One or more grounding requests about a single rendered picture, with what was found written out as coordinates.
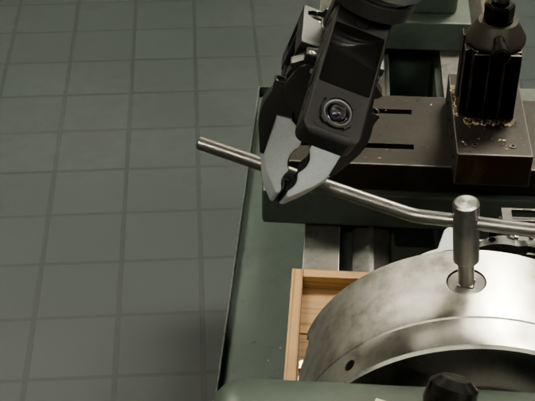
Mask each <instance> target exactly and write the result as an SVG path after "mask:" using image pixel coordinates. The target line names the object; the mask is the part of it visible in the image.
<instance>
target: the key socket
mask: <svg viewBox="0 0 535 401"><path fill-rule="evenodd" d="M474 278H475V284H474V288H473V289H469V288H463V287H458V286H457V284H458V272H455V273H454V274H452V275H451V276H450V277H449V278H448V280H447V287H448V288H449V289H450V290H452V291H454V292H456V293H458V294H476V293H478V292H480V291H482V290H483V289H484V288H485V287H486V280H485V279H484V278H483V277H482V276H481V275H480V274H478V273H476V272H475V273H474Z"/></svg>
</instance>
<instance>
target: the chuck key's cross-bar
mask: <svg viewBox="0 0 535 401"><path fill-rule="evenodd" d="M196 147H197V149H198V150H200V151H203V152H206V153H208V154H212V155H215V156H218V157H220V158H224V159H227V160H229V161H232V162H235V163H238V164H241V165H245V166H247V167H250V168H253V169H257V170H259V171H261V162H260V156H258V155H255V154H251V153H249V152H247V151H244V150H240V149H237V148H235V147H232V146H228V145H225V144H223V143H220V142H216V141H213V140H211V139H208V138H204V137H200V138H199V139H198V140H197V145H196ZM296 173H297V169H296V168H294V167H291V166H289V167H288V171H287V172H286V174H285V175H284V176H283V179H285V180H288V181H289V180H290V179H291V178H292V177H293V176H294V175H295V174H296ZM315 190H318V191H320V192H323V193H327V194H330V195H332V196H335V197H339V198H342V199H344V200H346V201H350V202H353V203H355V204H359V205H362V206H365V207H367V208H371V209H374V210H377V211H379V212H383V213H385V214H388V215H390V216H395V217H397V218H400V219H402V220H407V221H410V222H414V223H419V224H430V225H437V226H444V227H450V228H453V227H454V223H453V216H452V213H450V212H438V211H432V210H424V209H418V208H412V207H409V206H407V205H404V204H400V203H397V202H395V201H392V200H388V199H385V198H383V197H379V196H376V195H373V194H371V193H367V192H364V191H361V190H359V189H355V188H353V187H350V186H348V185H343V184H341V183H338V182H336V181H332V180H329V179H327V180H326V181H324V182H323V183H322V184H321V185H320V186H318V187H317V188H315ZM475 229H476V231H481V232H493V233H500V234H506V235H512V236H524V237H531V238H535V223H529V222H521V221H515V220H503V219H496V218H489V217H483V216H480V217H479V219H478V223H477V224H476V227H475Z"/></svg>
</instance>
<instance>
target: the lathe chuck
mask: <svg viewBox="0 0 535 401"><path fill-rule="evenodd" d="M455 272H458V265H456V264H455V263H454V261H453V251H439V252H433V253H428V254H423V255H417V256H413V257H410V258H406V259H402V260H399V261H396V262H394V263H390V264H388V265H386V266H383V267H380V268H378V269H376V270H375V271H372V272H370V273H368V274H366V275H364V276H362V277H361V278H359V279H358V280H356V281H354V282H352V283H351V284H349V285H348V286H347V287H346V288H344V289H343V290H342V291H340V292H339V293H338V294H337V295H335V296H334V297H333V298H332V299H331V300H330V301H329V302H328V303H327V304H326V305H325V306H324V308H323V309H322V310H321V311H320V313H319V314H318V316H317V317H316V318H315V319H314V321H313V323H312V324H311V326H310V328H309V330H308V332H307V340H308V347H307V350H306V355H305V357H304V359H303V360H301V361H299V378H298V381H314V382H316V381H317V380H318V378H319V377H320V376H321V375H322V374H323V373H324V372H325V371H326V370H327V369H328V368H329V367H330V366H331V365H333V364H334V363H335V362H336V361H338V360H339V359H341V358H342V357H343V356H344V355H346V354H347V353H349V352H351V351H352V350H354V349H355V348H357V347H359V346H361V345H363V344H364V343H366V342H368V341H371V340H373V339H375V338H377V337H380V336H382V335H385V334H386V333H391V332H393V331H396V330H398V329H403V328H406V327H409V326H412V325H418V324H422V323H426V322H431V321H441V320H448V319H457V318H493V319H502V320H510V321H519V322H524V323H528V324H532V325H535V259H531V258H528V257H525V256H521V255H515V254H510V253H505V252H500V251H484V250H479V261H478V263H477V264H476V265H475V266H474V272H476V273H478V274H480V275H481V276H482V277H483V278H484V279H485V280H486V287H485V288H484V289H483V290H482V291H480V292H478V293H476V294H458V293H456V292H454V291H452V290H450V289H449V288H448V287H447V280H448V278H449V277H450V276H451V275H452V274H454V273H455Z"/></svg>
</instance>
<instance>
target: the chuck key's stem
mask: <svg viewBox="0 0 535 401"><path fill-rule="evenodd" d="M479 215H480V203H479V200H478V199H477V198H475V197H473V196H470V195H462V196H459V197H457V198H455V199H454V200H453V202H452V216H453V223H454V227H453V261H454V263H455V264H456V265H458V284H457V286H458V287H463V288H469V289H473V288H474V284H475V278H474V266H475V265H476V264H477V263H478V261H479V231H476V229H475V227H476V224H477V223H478V219H479Z"/></svg>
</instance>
